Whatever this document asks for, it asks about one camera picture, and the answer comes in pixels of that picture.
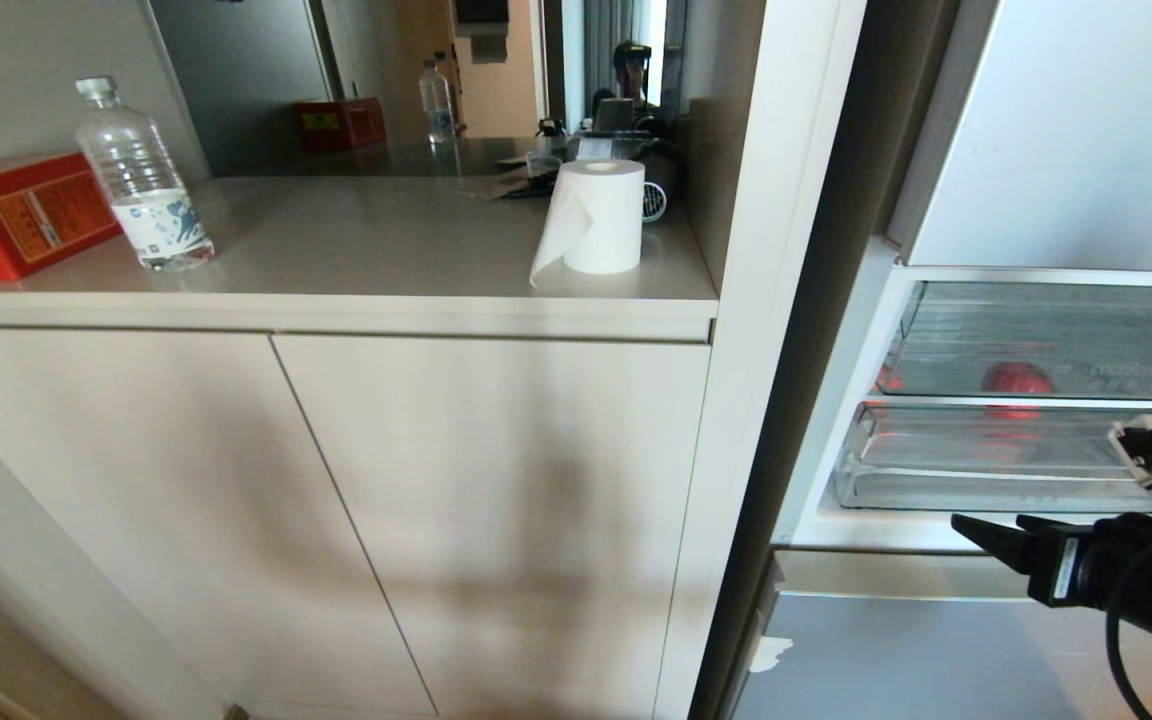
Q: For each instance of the clear plastic water bottle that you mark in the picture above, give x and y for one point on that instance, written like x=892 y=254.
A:
x=141 y=175

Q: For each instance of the red round fruit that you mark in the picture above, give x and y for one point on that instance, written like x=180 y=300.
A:
x=1016 y=378

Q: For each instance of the beige cabinet door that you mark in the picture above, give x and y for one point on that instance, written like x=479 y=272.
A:
x=136 y=500
x=526 y=520

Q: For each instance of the beige counter cabinet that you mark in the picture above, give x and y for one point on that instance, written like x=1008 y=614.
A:
x=416 y=290

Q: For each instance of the black round device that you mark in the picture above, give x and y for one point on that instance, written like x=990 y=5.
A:
x=658 y=190

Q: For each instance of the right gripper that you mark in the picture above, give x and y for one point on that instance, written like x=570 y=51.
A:
x=1086 y=570

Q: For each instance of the grey fridge door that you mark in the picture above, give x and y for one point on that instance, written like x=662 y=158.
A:
x=916 y=650

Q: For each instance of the clear plastic cup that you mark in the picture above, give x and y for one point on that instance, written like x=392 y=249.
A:
x=542 y=165

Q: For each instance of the white paper towel roll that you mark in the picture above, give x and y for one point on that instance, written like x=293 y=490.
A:
x=604 y=215

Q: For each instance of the grey fridge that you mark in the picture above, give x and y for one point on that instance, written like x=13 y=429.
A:
x=836 y=300

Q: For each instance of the red cardboard box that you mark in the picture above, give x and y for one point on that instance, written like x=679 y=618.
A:
x=6 y=215

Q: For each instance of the clear fridge drawer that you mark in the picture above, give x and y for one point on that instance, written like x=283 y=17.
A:
x=976 y=460
x=1066 y=335

